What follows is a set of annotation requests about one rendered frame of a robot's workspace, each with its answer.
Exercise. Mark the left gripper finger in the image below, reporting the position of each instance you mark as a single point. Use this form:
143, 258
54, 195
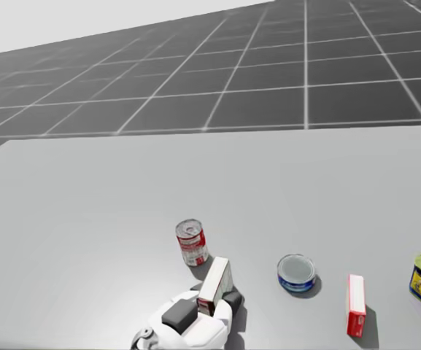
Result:
234, 300
196, 287

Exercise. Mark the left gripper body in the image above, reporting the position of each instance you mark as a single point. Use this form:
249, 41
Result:
203, 330

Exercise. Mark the red and white carton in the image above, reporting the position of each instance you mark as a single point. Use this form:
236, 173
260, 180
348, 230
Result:
215, 280

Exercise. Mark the red and white can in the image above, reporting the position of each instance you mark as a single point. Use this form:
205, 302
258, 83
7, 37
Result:
192, 242

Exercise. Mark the blue flat can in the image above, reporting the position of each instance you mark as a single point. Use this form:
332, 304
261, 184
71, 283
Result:
296, 273

